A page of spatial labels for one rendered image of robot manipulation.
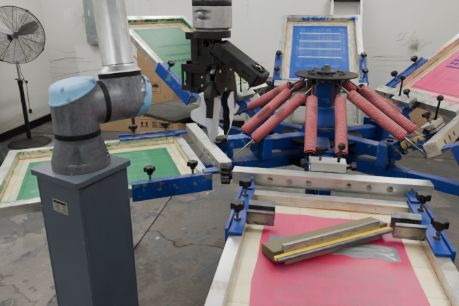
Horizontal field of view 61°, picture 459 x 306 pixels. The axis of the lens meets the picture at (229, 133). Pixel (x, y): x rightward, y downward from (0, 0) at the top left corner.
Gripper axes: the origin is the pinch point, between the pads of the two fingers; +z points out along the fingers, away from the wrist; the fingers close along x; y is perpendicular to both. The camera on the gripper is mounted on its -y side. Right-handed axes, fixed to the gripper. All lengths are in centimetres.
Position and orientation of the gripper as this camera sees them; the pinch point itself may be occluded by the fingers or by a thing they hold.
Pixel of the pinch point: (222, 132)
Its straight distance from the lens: 78.9
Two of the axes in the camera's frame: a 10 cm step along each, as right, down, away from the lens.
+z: 0.0, 9.5, 3.0
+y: -8.6, -1.5, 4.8
